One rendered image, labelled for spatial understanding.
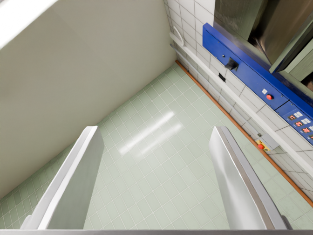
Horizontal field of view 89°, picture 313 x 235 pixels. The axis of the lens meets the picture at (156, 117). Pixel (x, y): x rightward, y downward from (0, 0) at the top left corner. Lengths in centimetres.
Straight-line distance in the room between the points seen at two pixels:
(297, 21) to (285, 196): 131
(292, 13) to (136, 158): 149
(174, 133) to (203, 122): 30
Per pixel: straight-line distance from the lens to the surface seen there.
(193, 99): 167
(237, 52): 90
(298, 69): 77
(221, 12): 89
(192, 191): 158
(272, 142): 130
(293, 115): 91
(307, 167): 127
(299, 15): 65
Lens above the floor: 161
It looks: 21 degrees up
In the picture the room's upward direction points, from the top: 36 degrees counter-clockwise
